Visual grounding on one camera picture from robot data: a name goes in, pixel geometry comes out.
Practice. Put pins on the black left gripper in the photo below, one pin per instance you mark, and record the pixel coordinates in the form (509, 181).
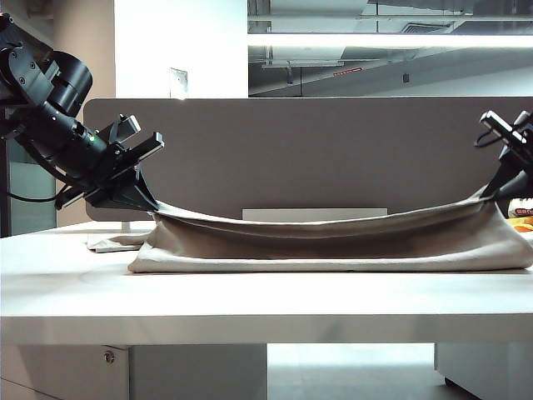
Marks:
(121, 160)

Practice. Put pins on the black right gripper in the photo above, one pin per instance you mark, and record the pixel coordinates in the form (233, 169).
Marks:
(518, 146)

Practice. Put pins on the beige T-shirt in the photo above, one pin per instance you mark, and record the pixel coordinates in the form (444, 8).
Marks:
(333, 246)

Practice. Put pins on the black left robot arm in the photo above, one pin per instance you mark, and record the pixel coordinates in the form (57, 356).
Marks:
(62, 121)

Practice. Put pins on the printed snack bag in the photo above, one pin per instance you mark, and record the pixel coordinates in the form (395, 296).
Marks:
(522, 208)

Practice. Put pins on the yellow orange cloth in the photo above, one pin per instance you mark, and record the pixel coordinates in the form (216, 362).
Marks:
(525, 226)

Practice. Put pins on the dark glass door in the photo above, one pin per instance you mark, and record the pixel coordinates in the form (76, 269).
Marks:
(29, 179)

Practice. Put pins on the round silver drawer lock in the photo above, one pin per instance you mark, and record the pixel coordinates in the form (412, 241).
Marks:
(109, 357)

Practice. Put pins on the ceiling air vent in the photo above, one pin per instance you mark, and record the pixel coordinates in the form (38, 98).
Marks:
(426, 28)

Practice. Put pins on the grey fabric desk divider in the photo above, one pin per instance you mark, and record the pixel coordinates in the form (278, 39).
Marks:
(312, 154)

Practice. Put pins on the long ceiling light strip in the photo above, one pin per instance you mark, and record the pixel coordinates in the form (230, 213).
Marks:
(387, 40)

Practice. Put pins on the white desk support panel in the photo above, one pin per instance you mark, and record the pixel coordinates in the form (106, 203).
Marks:
(200, 371)

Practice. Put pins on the white plain cabinet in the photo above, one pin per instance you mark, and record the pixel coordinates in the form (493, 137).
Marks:
(491, 366)

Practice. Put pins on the white drawer cabinet with lock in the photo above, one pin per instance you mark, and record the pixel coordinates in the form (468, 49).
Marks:
(62, 373)

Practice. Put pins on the red ceiling sign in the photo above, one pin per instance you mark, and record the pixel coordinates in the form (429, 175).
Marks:
(346, 72)

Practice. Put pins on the metal divider bracket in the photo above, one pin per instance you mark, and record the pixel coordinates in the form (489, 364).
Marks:
(126, 227)

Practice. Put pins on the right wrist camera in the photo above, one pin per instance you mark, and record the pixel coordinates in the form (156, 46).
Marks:
(523, 118)

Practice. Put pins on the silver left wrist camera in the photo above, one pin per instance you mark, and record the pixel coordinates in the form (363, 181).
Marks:
(127, 127)

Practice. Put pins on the metal wall plate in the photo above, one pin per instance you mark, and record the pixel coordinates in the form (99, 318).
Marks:
(178, 84)

